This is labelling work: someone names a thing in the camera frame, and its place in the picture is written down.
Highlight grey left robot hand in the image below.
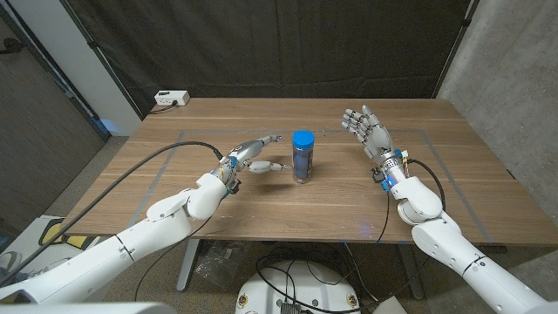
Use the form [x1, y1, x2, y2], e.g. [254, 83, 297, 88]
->
[217, 135, 292, 182]

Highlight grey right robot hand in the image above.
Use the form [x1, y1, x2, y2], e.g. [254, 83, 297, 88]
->
[342, 104, 395, 162]

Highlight clear bottle with black label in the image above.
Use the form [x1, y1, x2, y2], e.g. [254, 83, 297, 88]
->
[291, 146, 314, 185]

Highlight blue bottle cap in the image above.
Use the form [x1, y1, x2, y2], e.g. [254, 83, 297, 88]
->
[292, 130, 316, 149]

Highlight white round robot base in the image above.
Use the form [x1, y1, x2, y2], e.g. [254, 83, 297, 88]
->
[235, 260, 362, 314]

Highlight white power strip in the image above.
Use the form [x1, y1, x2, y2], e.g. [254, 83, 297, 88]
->
[153, 90, 191, 107]

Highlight clear plastic bag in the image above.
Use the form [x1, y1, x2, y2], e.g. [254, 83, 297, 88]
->
[194, 239, 252, 291]

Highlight grey table leg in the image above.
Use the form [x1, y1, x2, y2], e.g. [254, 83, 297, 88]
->
[398, 243, 426, 301]
[175, 238, 201, 292]

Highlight grey tape outline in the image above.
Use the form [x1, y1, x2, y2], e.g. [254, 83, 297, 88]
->
[126, 128, 493, 244]

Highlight black backdrop stand pole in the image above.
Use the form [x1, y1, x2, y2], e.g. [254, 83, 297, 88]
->
[58, 0, 146, 119]
[431, 0, 480, 100]

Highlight white flat panel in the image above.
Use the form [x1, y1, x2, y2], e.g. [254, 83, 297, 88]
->
[371, 294, 409, 314]

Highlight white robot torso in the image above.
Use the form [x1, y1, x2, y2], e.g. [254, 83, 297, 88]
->
[0, 302, 178, 314]

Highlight white mat with yellow print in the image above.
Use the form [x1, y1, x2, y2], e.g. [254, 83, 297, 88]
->
[0, 214, 114, 284]

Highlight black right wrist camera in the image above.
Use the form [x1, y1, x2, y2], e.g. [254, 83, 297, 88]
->
[371, 165, 391, 193]

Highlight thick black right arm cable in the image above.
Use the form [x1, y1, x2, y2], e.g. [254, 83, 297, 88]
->
[255, 158, 446, 314]

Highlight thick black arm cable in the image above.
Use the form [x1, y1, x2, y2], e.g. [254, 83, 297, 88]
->
[0, 140, 226, 288]
[255, 158, 446, 314]

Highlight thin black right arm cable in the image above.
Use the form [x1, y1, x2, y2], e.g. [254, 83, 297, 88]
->
[375, 191, 391, 244]

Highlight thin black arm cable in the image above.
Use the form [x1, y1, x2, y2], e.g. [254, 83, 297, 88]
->
[375, 191, 391, 244]
[133, 215, 213, 302]

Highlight black power strip cable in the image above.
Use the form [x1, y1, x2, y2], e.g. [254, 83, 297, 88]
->
[149, 100, 179, 115]

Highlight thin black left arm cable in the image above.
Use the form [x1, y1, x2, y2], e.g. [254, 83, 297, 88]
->
[133, 215, 213, 302]

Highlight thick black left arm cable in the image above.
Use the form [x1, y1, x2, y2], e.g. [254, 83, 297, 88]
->
[0, 140, 226, 288]

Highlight black wall handle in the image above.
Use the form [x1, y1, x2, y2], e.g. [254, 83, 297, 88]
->
[0, 37, 25, 56]

